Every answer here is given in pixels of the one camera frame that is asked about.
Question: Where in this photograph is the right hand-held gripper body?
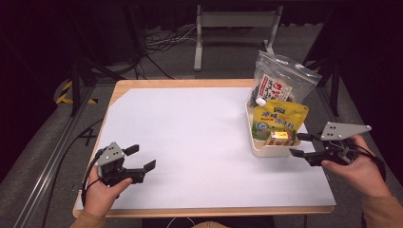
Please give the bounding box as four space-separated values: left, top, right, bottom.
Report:
305 122 373 167

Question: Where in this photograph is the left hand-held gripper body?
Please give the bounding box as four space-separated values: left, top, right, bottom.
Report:
94 142 145 188

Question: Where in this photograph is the small yellow red packet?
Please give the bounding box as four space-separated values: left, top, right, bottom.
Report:
264 130 294 147

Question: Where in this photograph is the white plastic container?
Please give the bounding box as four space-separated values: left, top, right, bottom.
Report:
245 101 302 159

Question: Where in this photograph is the yellow green spout pouch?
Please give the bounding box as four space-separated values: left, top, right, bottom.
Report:
251 97 310 142

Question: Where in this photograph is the clear bag of dried seaweed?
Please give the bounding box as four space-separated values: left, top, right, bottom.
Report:
248 50 323 108

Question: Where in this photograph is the person's left hand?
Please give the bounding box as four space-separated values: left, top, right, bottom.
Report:
83 165 134 218

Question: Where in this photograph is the person's right hand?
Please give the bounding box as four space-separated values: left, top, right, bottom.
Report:
320 134 393 198

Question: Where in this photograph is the black metal stand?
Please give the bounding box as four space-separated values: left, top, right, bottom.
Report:
302 56 341 117
67 47 125 117

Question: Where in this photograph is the yellow black hazard tape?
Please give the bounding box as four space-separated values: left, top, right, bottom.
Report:
55 80 98 105

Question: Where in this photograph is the person's dark clothing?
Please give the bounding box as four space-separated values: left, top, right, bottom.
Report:
142 217 277 228

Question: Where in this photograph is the wooden table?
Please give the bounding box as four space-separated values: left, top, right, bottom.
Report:
71 78 336 219

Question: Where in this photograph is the grey metal stand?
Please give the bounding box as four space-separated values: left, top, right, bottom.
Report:
193 4 284 72

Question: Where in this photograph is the left hand-held gripper cable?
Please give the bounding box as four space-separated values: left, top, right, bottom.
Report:
80 151 106 207

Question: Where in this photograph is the hand-held gripper cable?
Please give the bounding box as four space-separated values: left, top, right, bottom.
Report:
348 143 388 183
80 151 106 207

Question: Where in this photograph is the black floor cable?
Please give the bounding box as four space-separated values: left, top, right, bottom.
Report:
41 118 104 228

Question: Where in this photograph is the right hand-held gripper cable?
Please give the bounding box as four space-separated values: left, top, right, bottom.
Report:
348 143 388 183

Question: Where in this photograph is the bundle of floor cables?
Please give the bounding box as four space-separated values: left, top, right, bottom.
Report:
132 25 198 80

